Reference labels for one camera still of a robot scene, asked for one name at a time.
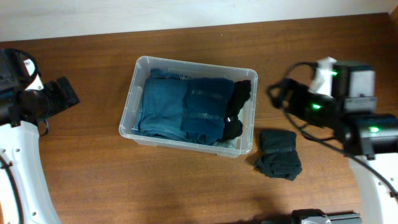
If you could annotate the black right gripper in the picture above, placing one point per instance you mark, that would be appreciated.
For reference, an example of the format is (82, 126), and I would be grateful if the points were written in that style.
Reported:
(296, 89)

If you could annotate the blue taped clothing bundle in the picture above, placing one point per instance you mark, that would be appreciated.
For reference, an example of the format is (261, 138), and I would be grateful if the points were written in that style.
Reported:
(204, 109)

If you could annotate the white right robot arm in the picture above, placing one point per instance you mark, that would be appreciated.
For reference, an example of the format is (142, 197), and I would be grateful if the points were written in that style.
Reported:
(333, 103)

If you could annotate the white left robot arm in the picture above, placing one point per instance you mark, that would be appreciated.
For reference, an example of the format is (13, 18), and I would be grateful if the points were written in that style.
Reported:
(25, 103)

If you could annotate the black taped clothing bundle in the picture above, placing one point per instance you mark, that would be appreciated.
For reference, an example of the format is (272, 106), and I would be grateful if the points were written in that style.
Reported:
(233, 127)

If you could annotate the clear plastic storage bin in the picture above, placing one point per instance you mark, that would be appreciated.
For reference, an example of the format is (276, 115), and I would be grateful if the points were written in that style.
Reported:
(194, 70)

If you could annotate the light blue jeans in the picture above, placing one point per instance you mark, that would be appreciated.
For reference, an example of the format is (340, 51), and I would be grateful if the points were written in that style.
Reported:
(230, 144)

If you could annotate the dark blue jeans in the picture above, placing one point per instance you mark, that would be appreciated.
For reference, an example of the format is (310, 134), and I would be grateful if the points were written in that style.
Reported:
(161, 109)

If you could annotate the small black clothing bundle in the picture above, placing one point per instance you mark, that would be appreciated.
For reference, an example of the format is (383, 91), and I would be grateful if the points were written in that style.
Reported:
(279, 158)

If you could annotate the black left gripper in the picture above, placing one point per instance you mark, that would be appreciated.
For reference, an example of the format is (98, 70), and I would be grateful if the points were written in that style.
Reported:
(66, 98)

